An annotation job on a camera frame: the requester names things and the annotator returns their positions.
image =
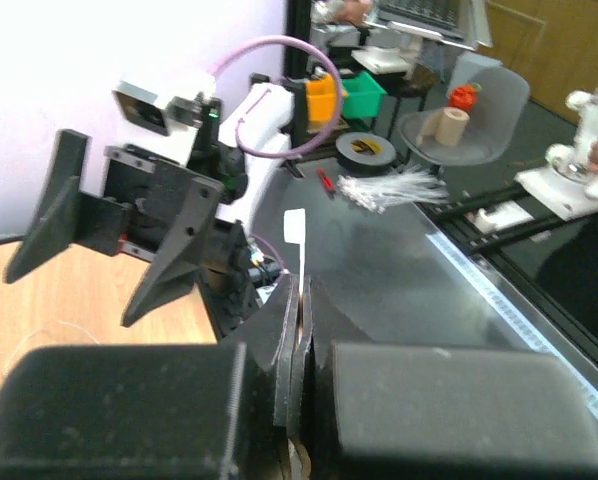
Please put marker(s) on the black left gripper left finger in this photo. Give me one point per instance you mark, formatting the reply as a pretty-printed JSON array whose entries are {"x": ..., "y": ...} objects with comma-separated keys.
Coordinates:
[{"x": 188, "y": 411}]

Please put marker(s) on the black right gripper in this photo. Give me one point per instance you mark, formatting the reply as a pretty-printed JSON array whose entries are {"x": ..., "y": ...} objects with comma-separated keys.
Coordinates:
[{"x": 150, "y": 205}]

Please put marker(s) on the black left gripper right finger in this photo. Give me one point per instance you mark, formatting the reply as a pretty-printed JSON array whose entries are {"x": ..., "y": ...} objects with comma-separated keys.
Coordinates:
[{"x": 390, "y": 411}]

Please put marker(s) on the white zip tie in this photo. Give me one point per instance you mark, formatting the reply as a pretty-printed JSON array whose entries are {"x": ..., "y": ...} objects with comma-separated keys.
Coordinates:
[{"x": 295, "y": 233}]

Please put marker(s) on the bundle of white zip ties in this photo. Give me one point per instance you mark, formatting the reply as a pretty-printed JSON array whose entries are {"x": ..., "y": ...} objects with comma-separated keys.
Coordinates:
[{"x": 378, "y": 193}]

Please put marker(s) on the red cutter tool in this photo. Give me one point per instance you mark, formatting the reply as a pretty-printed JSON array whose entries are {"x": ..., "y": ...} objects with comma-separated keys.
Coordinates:
[{"x": 326, "y": 182}]

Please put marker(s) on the black tape roll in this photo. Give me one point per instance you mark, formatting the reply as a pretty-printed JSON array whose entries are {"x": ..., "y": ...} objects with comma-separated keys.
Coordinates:
[{"x": 365, "y": 154}]

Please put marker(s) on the orange storage bin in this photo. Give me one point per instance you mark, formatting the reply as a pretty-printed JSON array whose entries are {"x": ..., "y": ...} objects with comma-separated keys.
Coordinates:
[{"x": 321, "y": 99}]

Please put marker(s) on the green storage bin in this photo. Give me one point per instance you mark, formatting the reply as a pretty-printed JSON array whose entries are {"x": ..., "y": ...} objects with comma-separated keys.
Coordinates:
[{"x": 364, "y": 96}]

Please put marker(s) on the beige tape roll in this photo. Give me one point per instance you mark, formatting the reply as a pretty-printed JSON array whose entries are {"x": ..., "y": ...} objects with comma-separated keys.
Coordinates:
[{"x": 445, "y": 125}]

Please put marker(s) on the white robot part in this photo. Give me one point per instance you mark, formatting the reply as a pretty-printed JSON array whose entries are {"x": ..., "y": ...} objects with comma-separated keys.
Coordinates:
[{"x": 566, "y": 185}]

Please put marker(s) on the grey plastic chair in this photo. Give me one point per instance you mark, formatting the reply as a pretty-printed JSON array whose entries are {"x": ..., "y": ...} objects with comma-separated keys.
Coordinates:
[{"x": 488, "y": 131}]

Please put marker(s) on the red round toy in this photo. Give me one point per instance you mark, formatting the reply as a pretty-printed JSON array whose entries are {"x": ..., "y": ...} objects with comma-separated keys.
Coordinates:
[{"x": 464, "y": 97}]

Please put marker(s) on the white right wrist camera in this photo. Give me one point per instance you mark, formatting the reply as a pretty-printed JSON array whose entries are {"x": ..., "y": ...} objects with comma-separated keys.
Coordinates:
[{"x": 168, "y": 120}]

